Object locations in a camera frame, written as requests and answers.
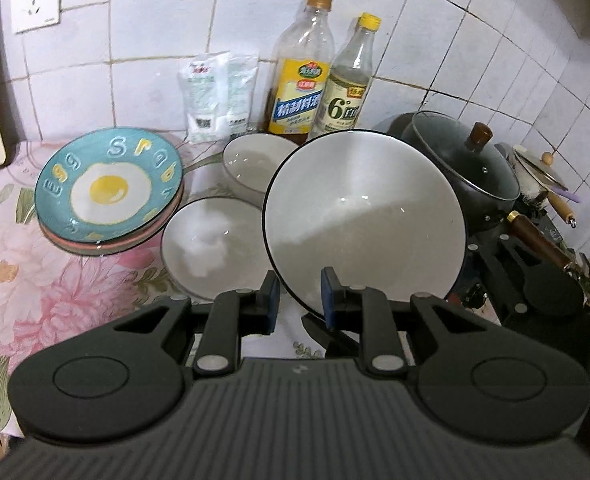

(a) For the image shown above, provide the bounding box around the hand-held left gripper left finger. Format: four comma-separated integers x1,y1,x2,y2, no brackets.
110,270,282,379

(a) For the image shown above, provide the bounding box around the black pot with glass lid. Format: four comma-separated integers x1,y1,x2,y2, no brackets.
375,110,578,273

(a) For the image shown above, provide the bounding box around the pale label vinegar bottle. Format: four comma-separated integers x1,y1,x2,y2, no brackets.
315,12,382,133

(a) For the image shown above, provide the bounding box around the white ribbed bowl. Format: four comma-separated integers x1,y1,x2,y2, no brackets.
221,132,303,206
160,196,276,302
261,130,470,320

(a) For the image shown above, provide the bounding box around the pink rabbit print plate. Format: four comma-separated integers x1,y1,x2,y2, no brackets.
39,195,186,256

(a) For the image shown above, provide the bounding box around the white seasoning packet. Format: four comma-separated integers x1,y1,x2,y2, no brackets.
227,55,258,136
177,51,232,145

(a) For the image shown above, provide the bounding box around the yellow label cooking wine bottle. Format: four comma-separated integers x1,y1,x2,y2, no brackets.
265,0,336,137

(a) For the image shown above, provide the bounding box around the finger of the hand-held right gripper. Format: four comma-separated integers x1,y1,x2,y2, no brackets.
467,237,530,312
301,312,363,358

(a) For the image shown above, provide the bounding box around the blue fried egg plate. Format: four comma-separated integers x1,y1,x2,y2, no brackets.
35,127,184,251

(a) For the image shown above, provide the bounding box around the small cream pot with lid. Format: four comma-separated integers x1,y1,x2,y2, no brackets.
512,145,583,228

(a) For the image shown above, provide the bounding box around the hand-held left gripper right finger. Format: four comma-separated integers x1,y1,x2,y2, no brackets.
321,266,480,379

